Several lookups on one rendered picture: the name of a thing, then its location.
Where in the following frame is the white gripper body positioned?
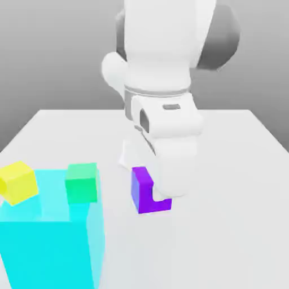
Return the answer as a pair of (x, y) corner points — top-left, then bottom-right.
(134, 125), (200, 198)

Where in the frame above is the small purple cube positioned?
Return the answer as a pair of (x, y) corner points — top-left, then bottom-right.
(130, 166), (173, 214)

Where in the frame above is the small green cube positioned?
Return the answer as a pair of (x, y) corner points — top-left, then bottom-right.
(64, 162), (100, 204)

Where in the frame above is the small yellow cube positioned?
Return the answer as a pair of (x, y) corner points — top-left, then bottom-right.
(0, 160), (40, 207)

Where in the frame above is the large cyan box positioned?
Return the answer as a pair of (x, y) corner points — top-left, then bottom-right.
(0, 169), (106, 289)

